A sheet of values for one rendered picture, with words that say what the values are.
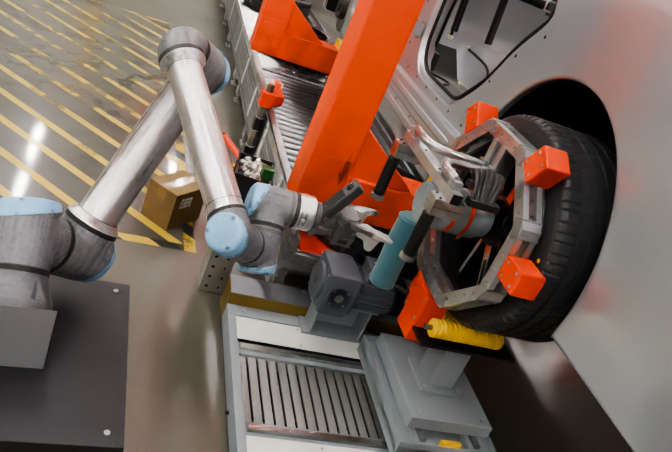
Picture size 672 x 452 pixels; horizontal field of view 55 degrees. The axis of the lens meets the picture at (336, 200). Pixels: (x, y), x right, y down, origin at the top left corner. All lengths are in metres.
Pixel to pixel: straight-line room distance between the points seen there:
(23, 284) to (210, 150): 0.53
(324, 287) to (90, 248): 0.84
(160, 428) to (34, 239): 0.71
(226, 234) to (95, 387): 0.54
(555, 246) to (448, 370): 0.70
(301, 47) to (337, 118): 1.96
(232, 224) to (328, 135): 0.87
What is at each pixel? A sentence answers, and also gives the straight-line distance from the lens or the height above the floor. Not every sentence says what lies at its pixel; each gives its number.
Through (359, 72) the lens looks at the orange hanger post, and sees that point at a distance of 2.15.
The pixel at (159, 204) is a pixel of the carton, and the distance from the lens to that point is 2.93.
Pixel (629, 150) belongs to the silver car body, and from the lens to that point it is 1.74.
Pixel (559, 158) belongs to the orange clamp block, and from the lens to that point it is 1.75.
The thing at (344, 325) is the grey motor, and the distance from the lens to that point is 2.61.
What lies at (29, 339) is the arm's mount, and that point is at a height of 0.39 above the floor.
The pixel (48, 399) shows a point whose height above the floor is 0.30.
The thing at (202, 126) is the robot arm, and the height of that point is 0.94.
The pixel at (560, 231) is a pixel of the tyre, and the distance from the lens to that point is 1.75.
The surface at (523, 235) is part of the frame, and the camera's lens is 1.73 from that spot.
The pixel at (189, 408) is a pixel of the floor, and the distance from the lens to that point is 2.16.
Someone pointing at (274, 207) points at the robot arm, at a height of 0.82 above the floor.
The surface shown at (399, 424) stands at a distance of 2.22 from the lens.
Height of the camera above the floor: 1.51
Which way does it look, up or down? 23 degrees down
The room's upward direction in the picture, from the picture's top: 23 degrees clockwise
